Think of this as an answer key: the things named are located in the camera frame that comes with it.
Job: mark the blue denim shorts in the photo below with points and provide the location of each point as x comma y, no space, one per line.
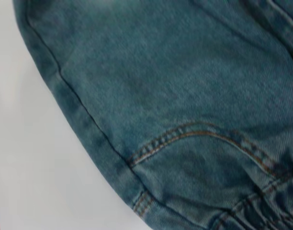
175,100

